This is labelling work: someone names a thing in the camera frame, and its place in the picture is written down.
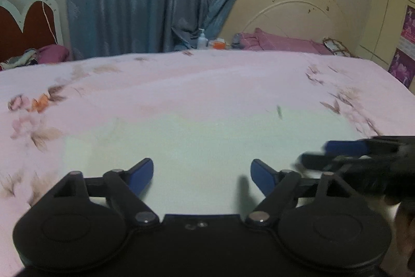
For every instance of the pump bottle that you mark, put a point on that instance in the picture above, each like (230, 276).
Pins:
(202, 40)

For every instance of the pile of clothes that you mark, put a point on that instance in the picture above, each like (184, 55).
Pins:
(19, 58)

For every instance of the pink pillow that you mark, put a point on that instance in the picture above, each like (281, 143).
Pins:
(278, 41)

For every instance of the magenta pillow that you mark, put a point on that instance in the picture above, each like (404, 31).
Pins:
(53, 53)

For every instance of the cream arched headboard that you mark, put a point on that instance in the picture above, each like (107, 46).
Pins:
(291, 14)

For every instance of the orange box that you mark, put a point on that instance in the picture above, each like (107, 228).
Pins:
(216, 44)

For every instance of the pink floral bedsheet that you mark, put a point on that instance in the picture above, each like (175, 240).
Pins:
(194, 85)

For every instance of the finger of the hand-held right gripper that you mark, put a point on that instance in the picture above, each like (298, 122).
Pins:
(347, 148)
(324, 161)

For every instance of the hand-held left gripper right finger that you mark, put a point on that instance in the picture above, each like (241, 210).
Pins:
(262, 176)

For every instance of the red heart-shaped headboard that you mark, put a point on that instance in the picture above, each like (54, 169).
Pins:
(27, 27)

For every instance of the checked pillow with frill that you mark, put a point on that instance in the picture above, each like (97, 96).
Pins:
(337, 46)

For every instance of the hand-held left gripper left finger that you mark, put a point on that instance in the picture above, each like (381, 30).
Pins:
(142, 176)

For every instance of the white knitted sweater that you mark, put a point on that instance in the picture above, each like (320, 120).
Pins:
(201, 153)

